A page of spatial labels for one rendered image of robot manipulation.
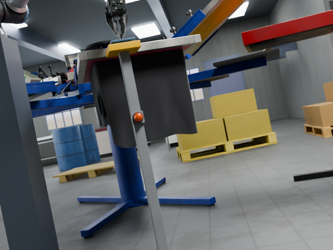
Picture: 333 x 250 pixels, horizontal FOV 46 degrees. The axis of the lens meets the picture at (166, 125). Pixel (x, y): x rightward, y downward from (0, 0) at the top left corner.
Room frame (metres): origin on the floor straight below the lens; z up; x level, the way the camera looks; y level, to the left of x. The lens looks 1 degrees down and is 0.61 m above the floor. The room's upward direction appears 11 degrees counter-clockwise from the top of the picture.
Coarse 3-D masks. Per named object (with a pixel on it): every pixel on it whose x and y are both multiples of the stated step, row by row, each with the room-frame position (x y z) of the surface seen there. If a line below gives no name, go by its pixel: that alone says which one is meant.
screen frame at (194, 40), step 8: (160, 40) 1.84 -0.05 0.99; (168, 40) 1.85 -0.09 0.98; (176, 40) 1.86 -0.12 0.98; (184, 40) 1.87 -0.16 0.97; (192, 40) 1.88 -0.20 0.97; (200, 40) 1.89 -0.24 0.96; (104, 48) 1.78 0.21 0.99; (144, 48) 1.83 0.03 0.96; (152, 48) 1.83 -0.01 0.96; (160, 48) 1.85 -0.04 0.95; (168, 48) 1.89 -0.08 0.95; (192, 48) 2.02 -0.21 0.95; (80, 56) 1.76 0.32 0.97; (88, 56) 1.76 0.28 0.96; (96, 56) 1.77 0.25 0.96; (104, 56) 1.78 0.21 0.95; (80, 64) 1.86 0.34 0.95; (80, 72) 2.09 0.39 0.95; (80, 80) 2.37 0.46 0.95
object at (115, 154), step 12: (84, 48) 3.17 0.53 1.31; (108, 132) 3.19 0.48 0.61; (120, 156) 3.13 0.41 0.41; (132, 156) 3.16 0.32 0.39; (120, 168) 3.14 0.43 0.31; (132, 168) 3.14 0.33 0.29; (120, 180) 3.15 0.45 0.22; (132, 180) 3.14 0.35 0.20; (120, 192) 3.18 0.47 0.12; (132, 192) 3.13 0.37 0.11; (144, 192) 3.21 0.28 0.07
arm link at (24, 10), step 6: (6, 0) 2.09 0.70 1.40; (12, 0) 2.07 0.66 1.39; (18, 0) 2.06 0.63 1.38; (24, 0) 2.06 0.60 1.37; (6, 6) 2.09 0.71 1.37; (12, 6) 2.09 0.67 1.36; (18, 6) 2.09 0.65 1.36; (24, 6) 2.11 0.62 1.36; (6, 12) 2.10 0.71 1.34; (12, 12) 2.10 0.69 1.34; (18, 12) 2.11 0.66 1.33; (24, 12) 2.14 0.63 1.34; (6, 18) 2.11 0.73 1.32; (12, 18) 2.13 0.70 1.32; (18, 18) 2.15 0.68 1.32; (24, 18) 2.18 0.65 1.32
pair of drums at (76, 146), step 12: (60, 132) 8.25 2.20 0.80; (72, 132) 8.31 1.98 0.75; (84, 132) 8.87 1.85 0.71; (60, 144) 8.26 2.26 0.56; (72, 144) 8.28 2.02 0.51; (84, 144) 8.86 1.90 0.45; (96, 144) 9.06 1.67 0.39; (60, 156) 8.28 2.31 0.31; (72, 156) 8.26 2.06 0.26; (84, 156) 8.50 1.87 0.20; (96, 156) 8.98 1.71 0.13; (60, 168) 8.33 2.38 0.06; (72, 168) 8.25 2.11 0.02
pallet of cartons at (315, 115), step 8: (328, 88) 5.85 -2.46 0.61; (328, 96) 5.92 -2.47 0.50; (320, 104) 5.50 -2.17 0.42; (328, 104) 5.06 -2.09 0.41; (304, 112) 6.05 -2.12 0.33; (312, 112) 5.49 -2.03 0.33; (320, 112) 5.07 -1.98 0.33; (328, 112) 5.06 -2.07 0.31; (312, 120) 5.58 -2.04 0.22; (320, 120) 5.14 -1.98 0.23; (328, 120) 5.06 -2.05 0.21; (312, 128) 5.63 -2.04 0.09; (320, 128) 5.18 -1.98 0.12; (328, 128) 5.03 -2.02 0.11; (320, 136) 5.26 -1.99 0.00; (328, 136) 5.03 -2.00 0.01
